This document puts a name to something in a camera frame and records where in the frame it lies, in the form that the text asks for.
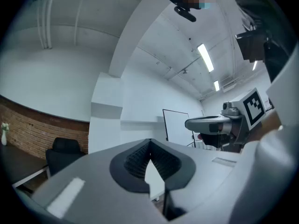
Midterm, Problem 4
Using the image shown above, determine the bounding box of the long ceiling light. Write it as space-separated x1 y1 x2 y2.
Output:
197 43 215 73

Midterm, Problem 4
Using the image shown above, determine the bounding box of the black head camera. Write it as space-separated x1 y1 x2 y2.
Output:
174 6 197 23

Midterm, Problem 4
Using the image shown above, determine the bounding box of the white air conditioner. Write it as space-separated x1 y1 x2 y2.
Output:
221 83 237 93

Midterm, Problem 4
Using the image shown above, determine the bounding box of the black office chair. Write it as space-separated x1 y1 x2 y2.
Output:
45 137 86 177

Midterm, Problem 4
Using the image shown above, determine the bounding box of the white table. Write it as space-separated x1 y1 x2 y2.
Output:
144 159 166 202

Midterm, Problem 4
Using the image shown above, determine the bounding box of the black-framed whiteboard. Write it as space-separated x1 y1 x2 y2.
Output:
162 109 196 147

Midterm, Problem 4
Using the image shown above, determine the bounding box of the dark desk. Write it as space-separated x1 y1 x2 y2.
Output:
0 143 50 189

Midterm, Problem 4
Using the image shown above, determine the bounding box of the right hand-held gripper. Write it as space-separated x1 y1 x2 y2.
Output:
185 87 267 152

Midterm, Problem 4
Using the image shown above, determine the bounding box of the black chest-mounted monitor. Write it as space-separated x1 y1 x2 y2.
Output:
235 30 267 63

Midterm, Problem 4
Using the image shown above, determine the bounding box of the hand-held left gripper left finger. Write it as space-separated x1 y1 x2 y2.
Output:
31 138 169 224

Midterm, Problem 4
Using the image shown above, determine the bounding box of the white vase with flowers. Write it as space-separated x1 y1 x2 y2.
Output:
0 122 10 146

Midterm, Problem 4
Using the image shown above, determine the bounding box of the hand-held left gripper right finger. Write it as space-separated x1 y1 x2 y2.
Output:
150 138 241 220

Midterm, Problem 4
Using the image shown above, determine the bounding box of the person's right forearm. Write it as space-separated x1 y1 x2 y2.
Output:
245 110 281 147

